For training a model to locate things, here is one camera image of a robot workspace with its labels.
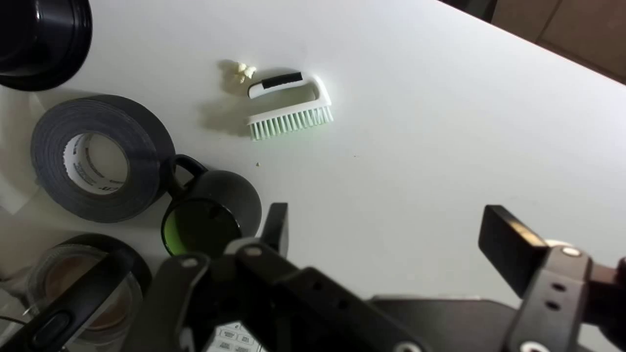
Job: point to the glass kettle black handle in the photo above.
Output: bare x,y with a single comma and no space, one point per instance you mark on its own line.
84,290

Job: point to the small cream plastic piece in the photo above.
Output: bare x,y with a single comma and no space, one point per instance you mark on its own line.
243,72

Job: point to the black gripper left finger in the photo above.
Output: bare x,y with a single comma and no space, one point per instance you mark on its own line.
282,305

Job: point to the black cup green inside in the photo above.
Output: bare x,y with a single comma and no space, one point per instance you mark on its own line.
209,207

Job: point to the white scrub brush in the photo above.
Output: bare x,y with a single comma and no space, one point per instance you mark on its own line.
290,117

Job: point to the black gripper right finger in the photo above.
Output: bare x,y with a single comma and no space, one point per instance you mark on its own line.
560,286

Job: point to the grey duct tape roll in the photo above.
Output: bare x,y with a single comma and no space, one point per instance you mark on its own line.
100,157

